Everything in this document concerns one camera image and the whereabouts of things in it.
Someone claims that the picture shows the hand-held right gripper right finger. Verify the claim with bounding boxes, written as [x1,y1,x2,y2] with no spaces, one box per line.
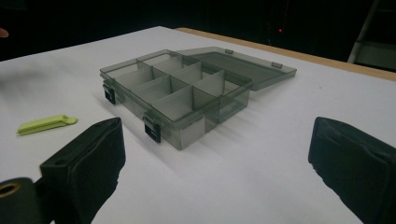
[307,116,396,224]

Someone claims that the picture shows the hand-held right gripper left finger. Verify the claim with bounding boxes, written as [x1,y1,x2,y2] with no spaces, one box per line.
[39,117,127,224]

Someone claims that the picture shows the metal stand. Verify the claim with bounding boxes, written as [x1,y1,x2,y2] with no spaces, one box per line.
[346,0,396,72]

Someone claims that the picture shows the light green plastic clip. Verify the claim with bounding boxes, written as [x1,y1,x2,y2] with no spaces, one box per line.
[16,114,78,136]

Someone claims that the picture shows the grey clear compartment box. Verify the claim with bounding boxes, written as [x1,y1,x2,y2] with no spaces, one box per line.
[99,46,298,151]

